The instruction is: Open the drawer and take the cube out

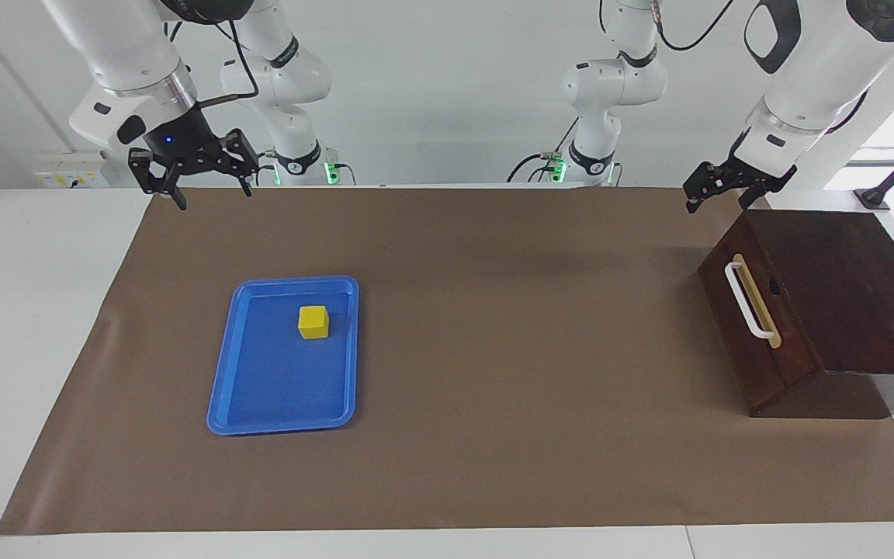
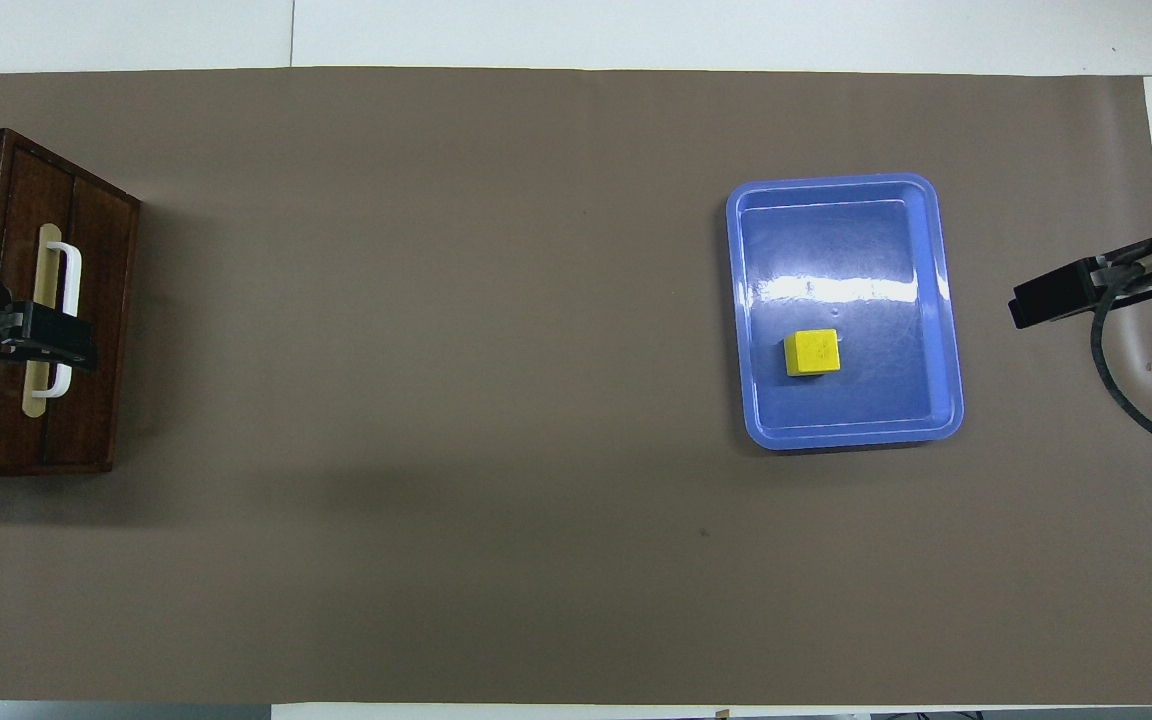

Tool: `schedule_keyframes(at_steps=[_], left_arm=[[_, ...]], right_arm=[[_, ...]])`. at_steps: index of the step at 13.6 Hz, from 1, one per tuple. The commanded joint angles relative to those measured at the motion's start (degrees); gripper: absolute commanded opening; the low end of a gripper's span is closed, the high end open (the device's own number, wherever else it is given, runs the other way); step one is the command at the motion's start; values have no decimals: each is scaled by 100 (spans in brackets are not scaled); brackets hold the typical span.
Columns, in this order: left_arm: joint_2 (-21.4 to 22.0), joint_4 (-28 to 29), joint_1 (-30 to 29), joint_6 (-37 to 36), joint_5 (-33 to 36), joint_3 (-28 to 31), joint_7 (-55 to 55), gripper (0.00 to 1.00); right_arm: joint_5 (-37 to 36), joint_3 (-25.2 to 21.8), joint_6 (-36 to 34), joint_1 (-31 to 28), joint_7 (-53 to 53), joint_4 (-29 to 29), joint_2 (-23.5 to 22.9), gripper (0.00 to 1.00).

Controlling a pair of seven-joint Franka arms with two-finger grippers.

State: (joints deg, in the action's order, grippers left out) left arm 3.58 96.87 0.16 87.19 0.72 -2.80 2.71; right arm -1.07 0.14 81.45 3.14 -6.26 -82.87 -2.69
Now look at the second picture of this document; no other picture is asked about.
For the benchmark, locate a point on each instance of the brown table mat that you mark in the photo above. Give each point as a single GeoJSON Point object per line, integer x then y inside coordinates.
{"type": "Point", "coordinates": [496, 400]}

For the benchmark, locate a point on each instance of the blue plastic tray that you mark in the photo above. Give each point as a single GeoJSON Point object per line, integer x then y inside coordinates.
{"type": "Point", "coordinates": [841, 290]}

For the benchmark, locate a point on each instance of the yellow cube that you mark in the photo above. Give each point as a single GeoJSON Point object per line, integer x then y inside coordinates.
{"type": "Point", "coordinates": [812, 353]}

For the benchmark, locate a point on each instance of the dark wooden drawer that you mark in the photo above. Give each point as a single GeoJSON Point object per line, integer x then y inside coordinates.
{"type": "Point", "coordinates": [101, 260]}

